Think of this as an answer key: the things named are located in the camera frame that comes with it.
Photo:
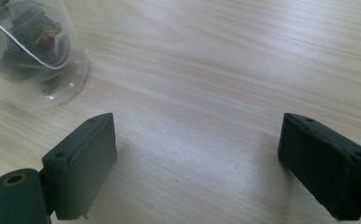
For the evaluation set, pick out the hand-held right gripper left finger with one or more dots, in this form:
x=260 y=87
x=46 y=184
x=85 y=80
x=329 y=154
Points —
x=78 y=165

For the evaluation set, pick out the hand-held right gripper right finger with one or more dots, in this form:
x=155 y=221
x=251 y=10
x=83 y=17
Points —
x=321 y=161

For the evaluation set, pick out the clear glass cup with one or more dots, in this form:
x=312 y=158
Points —
x=66 y=84

